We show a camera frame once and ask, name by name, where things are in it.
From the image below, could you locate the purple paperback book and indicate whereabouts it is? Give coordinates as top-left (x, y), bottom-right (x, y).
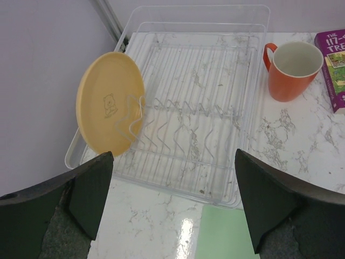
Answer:
top-left (314, 29), bottom-right (344, 114)

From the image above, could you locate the left aluminium frame post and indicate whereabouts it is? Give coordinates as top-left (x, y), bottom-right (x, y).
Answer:
top-left (93, 0), bottom-right (123, 43)

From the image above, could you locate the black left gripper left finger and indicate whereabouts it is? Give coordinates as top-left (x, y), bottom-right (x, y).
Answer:
top-left (1, 152), bottom-right (114, 258)

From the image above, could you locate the tan plate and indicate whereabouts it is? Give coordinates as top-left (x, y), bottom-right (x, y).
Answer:
top-left (75, 52), bottom-right (145, 156)

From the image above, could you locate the white wire dish rack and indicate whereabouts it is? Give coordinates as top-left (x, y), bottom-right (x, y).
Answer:
top-left (64, 4), bottom-right (271, 210)

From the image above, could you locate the orange mug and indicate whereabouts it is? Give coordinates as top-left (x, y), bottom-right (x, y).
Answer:
top-left (263, 41), bottom-right (324, 102)

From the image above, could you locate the green clipboard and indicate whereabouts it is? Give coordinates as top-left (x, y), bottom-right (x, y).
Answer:
top-left (195, 206), bottom-right (260, 258)

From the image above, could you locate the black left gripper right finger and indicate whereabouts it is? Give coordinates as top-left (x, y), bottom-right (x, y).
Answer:
top-left (234, 149), bottom-right (344, 258)

